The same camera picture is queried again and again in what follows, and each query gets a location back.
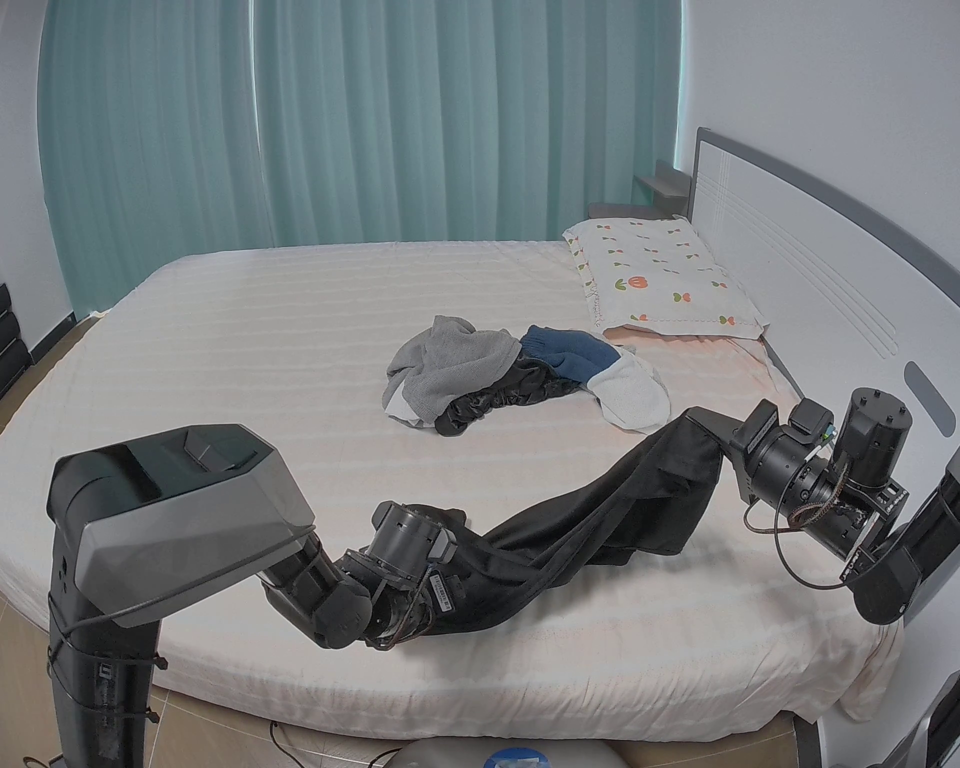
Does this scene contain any grey bedside table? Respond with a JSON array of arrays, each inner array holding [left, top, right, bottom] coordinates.
[[588, 159, 693, 223]]

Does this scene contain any grey garment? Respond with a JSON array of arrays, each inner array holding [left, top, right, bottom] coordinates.
[[382, 315, 524, 430]]

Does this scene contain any bed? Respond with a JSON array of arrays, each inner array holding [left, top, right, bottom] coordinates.
[[0, 126, 960, 768]]

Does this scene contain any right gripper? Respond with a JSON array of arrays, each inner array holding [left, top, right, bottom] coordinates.
[[737, 399, 826, 528]]

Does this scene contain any white garment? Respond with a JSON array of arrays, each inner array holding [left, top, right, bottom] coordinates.
[[586, 348, 672, 435]]

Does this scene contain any blue-green curtain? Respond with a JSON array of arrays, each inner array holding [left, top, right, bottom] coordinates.
[[36, 0, 261, 320], [253, 0, 685, 249]]

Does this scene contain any white printed pillow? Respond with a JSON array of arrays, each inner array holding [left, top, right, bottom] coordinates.
[[562, 215, 772, 341]]

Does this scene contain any black cable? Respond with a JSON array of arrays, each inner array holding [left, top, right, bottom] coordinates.
[[742, 501, 853, 594], [266, 718, 399, 768]]

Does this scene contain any shiny black garment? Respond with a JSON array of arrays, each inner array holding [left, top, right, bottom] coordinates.
[[433, 355, 585, 439]]

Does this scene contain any dark blue garment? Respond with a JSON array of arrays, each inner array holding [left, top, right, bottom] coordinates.
[[519, 324, 621, 385]]

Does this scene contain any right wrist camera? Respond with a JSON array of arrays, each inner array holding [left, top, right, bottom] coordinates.
[[787, 399, 836, 453]]

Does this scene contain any black chest of drawers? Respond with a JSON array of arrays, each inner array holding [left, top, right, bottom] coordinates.
[[0, 281, 36, 402]]

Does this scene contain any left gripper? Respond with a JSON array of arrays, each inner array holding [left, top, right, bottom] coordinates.
[[372, 501, 462, 616]]

